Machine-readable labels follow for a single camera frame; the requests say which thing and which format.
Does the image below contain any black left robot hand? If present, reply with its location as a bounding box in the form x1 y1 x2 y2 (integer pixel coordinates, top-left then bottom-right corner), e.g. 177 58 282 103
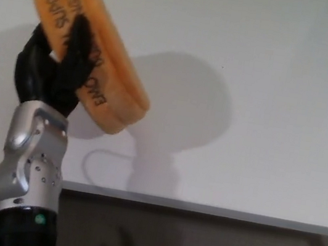
9 6 104 121

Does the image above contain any orange plush round plate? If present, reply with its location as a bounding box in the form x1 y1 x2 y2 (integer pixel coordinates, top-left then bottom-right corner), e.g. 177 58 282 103
9 0 167 141

